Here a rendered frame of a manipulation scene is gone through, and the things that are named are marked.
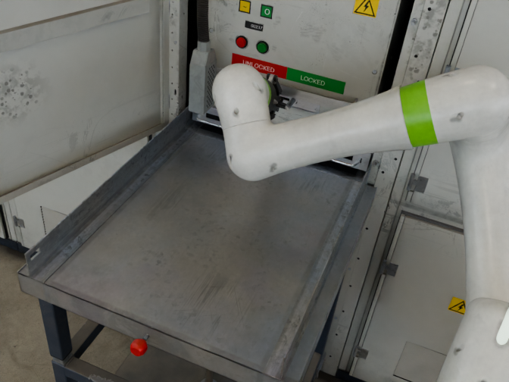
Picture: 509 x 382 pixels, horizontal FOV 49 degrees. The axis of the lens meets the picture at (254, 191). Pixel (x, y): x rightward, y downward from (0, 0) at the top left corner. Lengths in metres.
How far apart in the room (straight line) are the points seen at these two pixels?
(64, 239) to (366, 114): 0.70
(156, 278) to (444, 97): 0.68
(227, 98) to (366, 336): 1.07
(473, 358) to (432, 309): 0.85
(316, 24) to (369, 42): 0.14
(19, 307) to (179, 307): 1.27
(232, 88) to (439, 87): 0.38
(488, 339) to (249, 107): 0.58
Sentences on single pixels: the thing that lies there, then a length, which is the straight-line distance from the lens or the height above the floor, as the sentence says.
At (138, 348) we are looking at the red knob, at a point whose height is 0.83.
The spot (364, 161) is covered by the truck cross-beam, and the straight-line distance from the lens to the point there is 1.56.
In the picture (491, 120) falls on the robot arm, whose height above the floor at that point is 1.30.
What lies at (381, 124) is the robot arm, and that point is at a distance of 1.02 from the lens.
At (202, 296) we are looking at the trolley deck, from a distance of 1.19.
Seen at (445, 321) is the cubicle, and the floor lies 0.47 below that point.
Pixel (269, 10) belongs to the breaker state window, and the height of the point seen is 1.24.
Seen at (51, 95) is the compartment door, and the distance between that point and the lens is 1.45.
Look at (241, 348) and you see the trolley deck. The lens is 1.11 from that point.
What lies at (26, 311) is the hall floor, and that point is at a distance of 2.34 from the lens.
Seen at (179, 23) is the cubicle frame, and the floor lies 1.17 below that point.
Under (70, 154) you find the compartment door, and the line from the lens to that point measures 1.55.
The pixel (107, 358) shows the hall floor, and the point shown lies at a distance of 2.15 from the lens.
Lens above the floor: 1.73
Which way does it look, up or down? 37 degrees down
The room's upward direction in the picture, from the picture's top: 7 degrees clockwise
